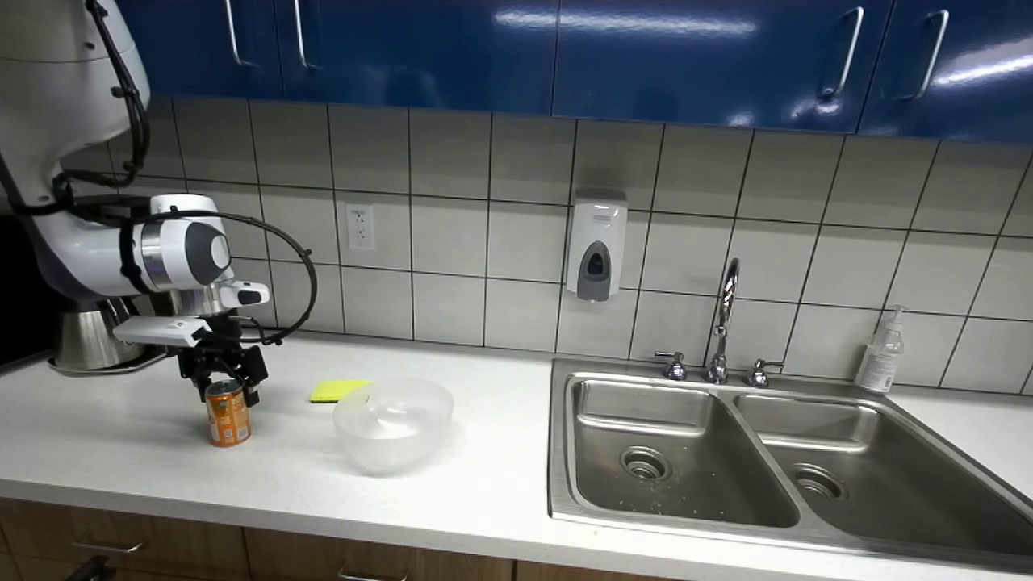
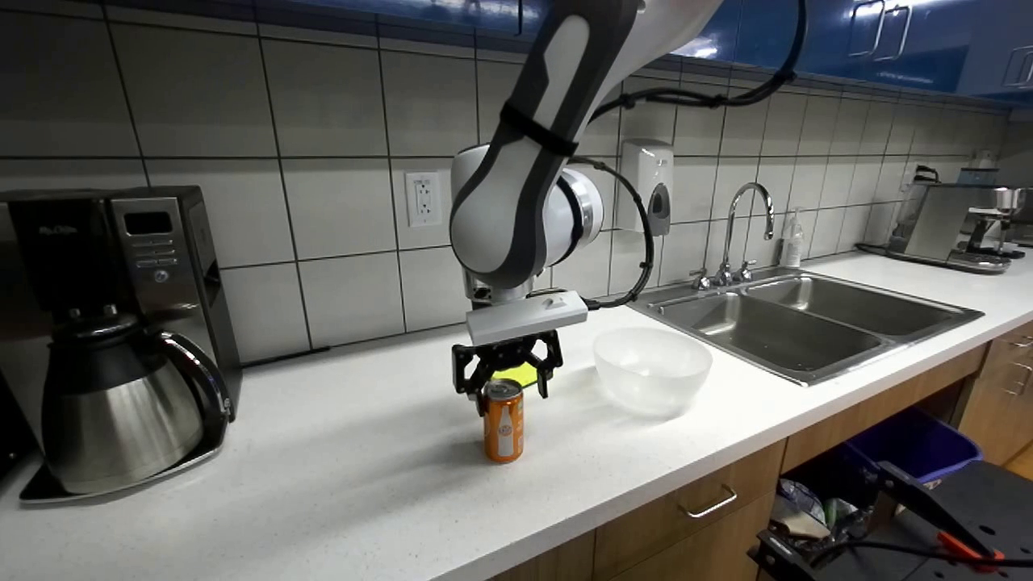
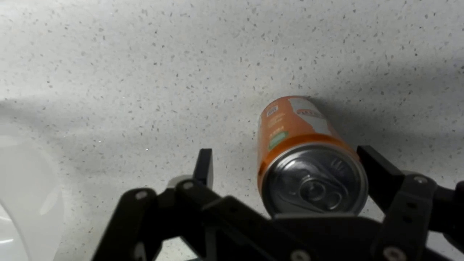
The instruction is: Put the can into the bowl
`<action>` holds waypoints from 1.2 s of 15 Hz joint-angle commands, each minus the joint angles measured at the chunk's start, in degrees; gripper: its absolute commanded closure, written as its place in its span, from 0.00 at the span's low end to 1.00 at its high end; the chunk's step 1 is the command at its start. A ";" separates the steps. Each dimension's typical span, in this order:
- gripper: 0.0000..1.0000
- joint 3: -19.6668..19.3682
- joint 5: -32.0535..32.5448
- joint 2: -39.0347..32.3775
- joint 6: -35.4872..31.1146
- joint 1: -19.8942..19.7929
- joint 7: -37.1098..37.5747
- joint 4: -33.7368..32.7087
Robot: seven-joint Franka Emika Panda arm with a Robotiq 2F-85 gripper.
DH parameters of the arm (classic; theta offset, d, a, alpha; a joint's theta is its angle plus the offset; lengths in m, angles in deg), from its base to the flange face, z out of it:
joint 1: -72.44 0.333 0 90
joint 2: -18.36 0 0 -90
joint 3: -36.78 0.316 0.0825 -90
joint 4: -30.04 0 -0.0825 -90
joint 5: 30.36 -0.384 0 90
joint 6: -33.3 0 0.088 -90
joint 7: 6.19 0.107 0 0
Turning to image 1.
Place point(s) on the yellow green sponge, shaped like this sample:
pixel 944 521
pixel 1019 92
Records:
pixel 337 390

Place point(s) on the steel double sink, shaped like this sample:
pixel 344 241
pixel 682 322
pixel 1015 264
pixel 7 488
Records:
pixel 776 464

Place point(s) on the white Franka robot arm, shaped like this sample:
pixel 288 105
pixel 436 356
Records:
pixel 97 260

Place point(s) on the orange drink can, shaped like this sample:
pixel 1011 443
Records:
pixel 226 419

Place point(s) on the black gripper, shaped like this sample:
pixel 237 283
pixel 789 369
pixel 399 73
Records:
pixel 224 356

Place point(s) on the white wall outlet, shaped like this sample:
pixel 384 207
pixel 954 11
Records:
pixel 359 228

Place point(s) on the clear plastic bowl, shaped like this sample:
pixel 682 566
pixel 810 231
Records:
pixel 393 424

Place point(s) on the steel coffee carafe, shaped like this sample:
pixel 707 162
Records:
pixel 84 341

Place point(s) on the white wall soap dispenser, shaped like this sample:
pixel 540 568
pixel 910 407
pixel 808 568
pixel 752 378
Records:
pixel 596 246

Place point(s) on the chrome sink faucet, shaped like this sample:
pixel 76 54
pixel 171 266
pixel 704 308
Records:
pixel 721 319

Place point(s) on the wooden drawer front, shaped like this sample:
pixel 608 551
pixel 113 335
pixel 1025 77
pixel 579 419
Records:
pixel 163 543
pixel 374 558

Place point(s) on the blue upper cabinet door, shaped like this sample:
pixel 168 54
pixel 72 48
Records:
pixel 712 66
pixel 429 54
pixel 956 69
pixel 181 44

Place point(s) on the clear soap bottle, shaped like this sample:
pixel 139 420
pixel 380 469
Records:
pixel 880 356

